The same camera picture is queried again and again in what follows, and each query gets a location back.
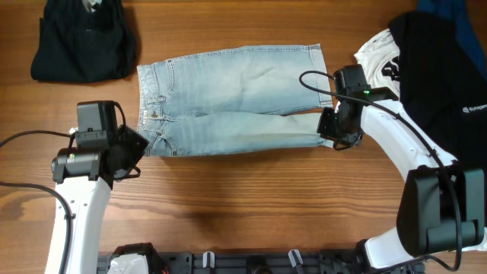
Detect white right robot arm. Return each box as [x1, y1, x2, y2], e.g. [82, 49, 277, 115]
[318, 85, 486, 273]

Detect blue garment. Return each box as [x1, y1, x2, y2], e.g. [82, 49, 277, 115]
[417, 0, 486, 78]

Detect black logo t-shirt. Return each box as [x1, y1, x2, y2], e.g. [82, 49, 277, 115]
[389, 11, 486, 168]

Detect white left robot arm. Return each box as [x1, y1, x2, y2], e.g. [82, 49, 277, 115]
[45, 127, 148, 273]

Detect folded dark green garment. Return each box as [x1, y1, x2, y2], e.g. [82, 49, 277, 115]
[30, 0, 137, 83]

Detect light blue denim shorts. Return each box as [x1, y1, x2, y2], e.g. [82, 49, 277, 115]
[137, 44, 333, 157]

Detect white printed t-shirt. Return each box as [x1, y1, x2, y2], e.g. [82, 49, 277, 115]
[354, 28, 400, 97]

